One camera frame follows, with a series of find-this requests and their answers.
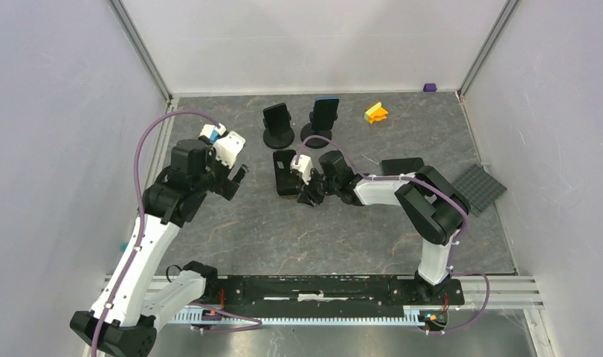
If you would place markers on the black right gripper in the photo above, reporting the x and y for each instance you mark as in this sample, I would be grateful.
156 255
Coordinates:
307 194

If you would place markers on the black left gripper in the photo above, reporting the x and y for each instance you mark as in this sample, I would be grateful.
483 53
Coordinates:
225 187

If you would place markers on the black round base phone stand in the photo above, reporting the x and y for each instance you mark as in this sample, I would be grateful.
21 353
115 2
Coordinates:
315 139

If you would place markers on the teal edged black phone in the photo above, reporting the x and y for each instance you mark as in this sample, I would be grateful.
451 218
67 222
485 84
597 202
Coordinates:
277 119

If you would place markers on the blue edged black phone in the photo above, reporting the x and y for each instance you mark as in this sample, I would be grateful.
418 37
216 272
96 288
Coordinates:
324 113

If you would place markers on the grey stand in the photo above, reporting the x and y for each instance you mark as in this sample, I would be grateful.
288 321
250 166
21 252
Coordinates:
290 197

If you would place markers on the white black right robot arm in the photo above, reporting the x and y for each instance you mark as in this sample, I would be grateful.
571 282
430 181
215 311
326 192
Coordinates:
437 211

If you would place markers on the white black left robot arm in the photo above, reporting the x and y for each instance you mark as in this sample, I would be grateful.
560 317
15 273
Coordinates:
123 321

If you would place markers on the white blue toy block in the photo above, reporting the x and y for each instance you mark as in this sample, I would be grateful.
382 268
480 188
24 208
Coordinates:
211 133

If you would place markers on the yellow orange toy block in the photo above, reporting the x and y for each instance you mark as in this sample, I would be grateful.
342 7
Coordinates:
375 113

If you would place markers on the purple toy block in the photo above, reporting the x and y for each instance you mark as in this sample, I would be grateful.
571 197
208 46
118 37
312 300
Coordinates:
429 87

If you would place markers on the grey lego baseplate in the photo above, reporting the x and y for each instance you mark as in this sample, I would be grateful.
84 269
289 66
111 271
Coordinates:
480 188

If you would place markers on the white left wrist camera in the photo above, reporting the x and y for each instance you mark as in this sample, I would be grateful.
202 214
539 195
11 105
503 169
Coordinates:
227 144

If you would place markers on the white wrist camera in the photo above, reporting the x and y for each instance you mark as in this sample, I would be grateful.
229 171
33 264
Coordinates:
227 144
303 166

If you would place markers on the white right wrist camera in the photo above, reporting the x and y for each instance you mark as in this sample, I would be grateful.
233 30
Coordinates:
303 166

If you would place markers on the aluminium frame rail left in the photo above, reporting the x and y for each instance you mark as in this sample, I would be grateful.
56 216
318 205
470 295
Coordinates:
152 156

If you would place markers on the aluminium frame rail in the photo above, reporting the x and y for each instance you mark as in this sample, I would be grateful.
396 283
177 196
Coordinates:
152 156
487 47

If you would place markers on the light blue toothed rail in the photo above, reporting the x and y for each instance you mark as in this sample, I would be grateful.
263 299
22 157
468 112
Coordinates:
197 316

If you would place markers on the aluminium frame rail right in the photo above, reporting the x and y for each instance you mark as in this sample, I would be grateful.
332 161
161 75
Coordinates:
487 47

